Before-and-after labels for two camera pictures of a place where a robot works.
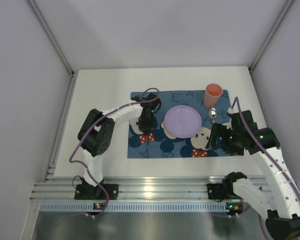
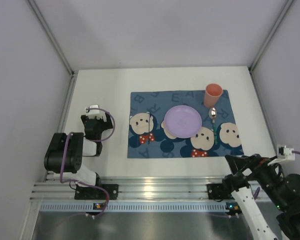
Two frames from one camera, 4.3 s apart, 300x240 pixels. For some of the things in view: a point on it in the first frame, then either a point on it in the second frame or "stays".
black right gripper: [217, 136] to [248, 167]
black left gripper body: [145, 123] to [96, 120]
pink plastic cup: [213, 92] stays
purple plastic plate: [182, 121] stays
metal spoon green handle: [212, 113] stays
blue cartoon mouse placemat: [158, 144] stays
